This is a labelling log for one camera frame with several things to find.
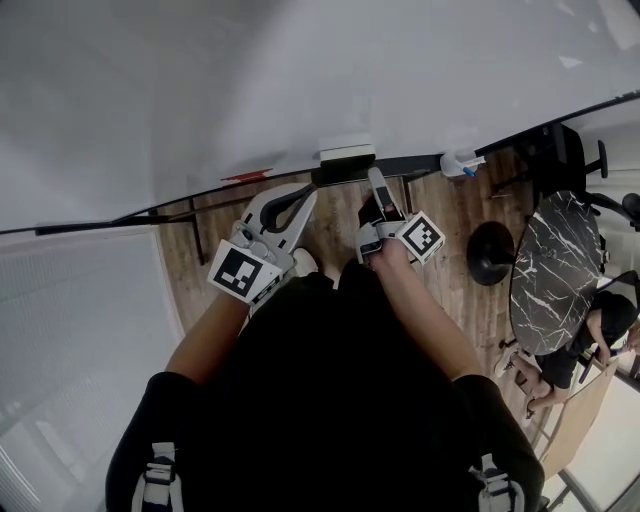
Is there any white block eraser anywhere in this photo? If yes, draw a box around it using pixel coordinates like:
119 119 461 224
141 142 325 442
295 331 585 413
316 133 377 164

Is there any black round table base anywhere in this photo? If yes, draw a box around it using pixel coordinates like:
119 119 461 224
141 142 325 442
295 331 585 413
466 220 517 288

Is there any person's white shoe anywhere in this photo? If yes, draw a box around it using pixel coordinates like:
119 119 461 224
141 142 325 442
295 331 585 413
291 246 320 277

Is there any person's black shirt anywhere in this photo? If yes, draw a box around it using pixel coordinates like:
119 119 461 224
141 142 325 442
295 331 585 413
103 259 547 512

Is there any light wooden board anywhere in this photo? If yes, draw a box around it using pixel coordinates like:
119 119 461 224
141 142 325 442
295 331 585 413
541 358 622 482

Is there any white marker holder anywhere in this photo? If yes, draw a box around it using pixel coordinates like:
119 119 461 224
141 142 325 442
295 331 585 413
439 148 487 178

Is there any large white whiteboard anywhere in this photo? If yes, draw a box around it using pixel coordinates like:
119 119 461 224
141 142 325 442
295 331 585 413
0 0 640 237

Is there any black eraser tray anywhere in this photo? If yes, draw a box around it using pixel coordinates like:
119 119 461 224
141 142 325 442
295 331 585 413
309 155 377 188

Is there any grey harness strap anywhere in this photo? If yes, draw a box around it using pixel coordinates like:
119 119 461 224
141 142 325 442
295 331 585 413
131 441 177 512
468 453 526 512

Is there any person's right forearm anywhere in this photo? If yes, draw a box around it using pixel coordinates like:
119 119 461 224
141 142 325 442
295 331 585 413
373 239 484 382

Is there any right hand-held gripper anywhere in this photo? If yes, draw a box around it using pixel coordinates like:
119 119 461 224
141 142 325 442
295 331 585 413
354 166 447 267

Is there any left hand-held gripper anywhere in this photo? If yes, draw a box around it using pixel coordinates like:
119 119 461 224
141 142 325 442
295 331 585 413
206 181 319 306

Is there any person's left forearm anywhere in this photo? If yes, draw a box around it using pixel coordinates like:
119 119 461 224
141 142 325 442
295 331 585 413
164 287 252 387

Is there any black office chair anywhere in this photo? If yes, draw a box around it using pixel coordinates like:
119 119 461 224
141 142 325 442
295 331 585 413
491 122 609 221

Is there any black marble round table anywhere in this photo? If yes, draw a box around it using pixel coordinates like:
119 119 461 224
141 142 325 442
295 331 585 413
508 189 602 357

